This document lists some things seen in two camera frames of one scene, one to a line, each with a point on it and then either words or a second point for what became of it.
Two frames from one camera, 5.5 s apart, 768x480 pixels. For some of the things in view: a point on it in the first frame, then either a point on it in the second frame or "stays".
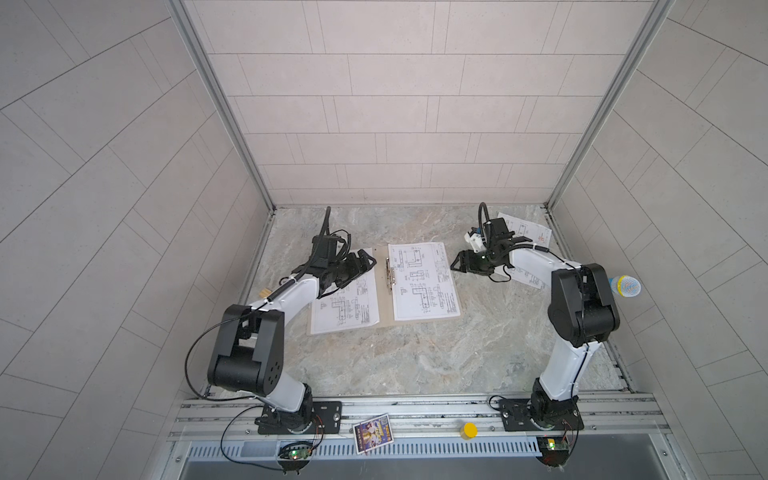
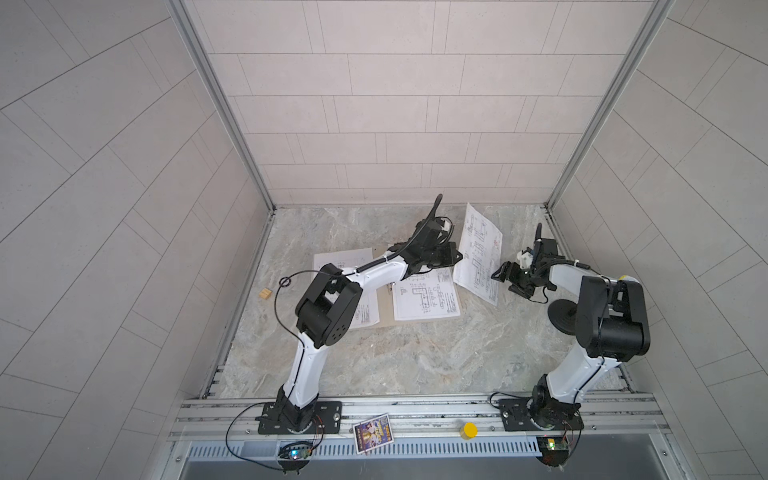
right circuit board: x=553 y=449 stays
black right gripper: x=468 y=262 → x=511 y=271
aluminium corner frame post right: x=652 y=17 stays
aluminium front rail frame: x=613 y=425 stays
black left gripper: x=355 y=271 → x=446 y=248
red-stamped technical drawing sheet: x=536 y=235 → x=477 y=268
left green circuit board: x=295 y=452 stays
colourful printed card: x=372 y=433 stays
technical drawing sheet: x=422 y=283 stays
